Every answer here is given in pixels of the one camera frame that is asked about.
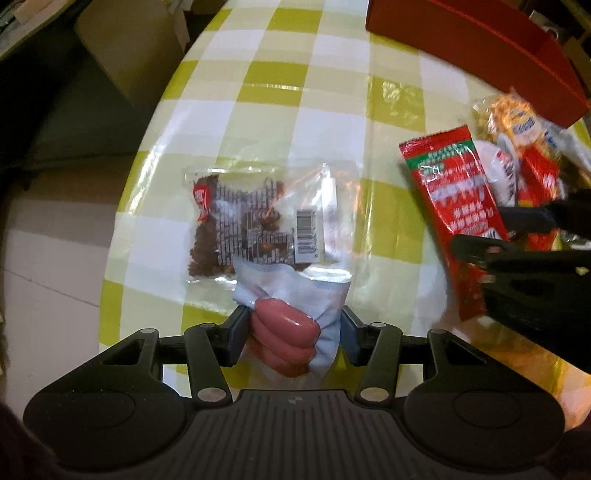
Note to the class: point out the long red snack packet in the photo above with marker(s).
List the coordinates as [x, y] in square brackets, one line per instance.
[455, 198]

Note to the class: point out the white sausage packet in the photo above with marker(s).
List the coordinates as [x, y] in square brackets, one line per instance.
[286, 323]

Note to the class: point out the clear brown snack packet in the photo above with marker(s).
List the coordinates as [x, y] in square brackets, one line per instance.
[240, 221]

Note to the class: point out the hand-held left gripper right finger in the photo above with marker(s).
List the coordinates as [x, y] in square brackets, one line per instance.
[351, 334]

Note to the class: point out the yellow crisps packet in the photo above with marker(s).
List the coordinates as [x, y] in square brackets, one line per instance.
[510, 113]

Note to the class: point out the small red snack packet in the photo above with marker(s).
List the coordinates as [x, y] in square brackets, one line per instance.
[540, 180]

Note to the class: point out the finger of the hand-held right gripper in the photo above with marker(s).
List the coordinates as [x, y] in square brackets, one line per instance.
[526, 219]
[480, 251]

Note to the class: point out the dark grey cushion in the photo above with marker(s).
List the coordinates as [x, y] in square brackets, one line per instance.
[78, 124]

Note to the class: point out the white snack packet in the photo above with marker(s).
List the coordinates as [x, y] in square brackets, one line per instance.
[501, 173]

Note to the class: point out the red box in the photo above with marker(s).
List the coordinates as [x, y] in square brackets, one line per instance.
[461, 41]

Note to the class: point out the green checkered tablecloth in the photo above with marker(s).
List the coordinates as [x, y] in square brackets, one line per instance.
[323, 92]

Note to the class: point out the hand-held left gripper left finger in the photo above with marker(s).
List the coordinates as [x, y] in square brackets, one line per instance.
[241, 330]

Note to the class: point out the open cardboard box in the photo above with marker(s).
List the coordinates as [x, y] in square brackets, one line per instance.
[129, 46]

